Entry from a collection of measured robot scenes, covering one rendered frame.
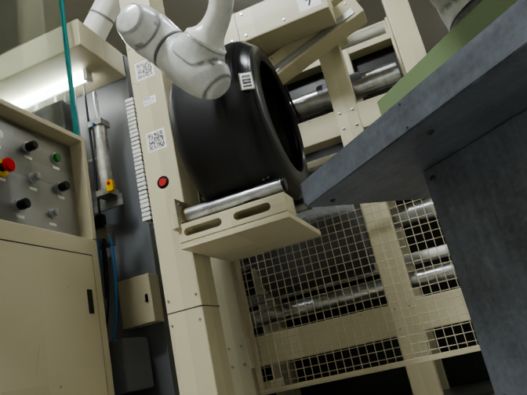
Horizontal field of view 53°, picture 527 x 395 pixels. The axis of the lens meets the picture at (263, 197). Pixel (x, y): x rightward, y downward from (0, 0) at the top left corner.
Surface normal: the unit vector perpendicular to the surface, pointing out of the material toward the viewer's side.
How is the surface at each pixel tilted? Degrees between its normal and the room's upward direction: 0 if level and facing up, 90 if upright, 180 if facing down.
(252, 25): 90
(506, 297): 90
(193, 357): 90
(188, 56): 103
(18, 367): 90
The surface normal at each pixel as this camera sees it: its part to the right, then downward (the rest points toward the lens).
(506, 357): -0.90, 0.06
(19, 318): 0.91, -0.29
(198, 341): -0.35, -0.22
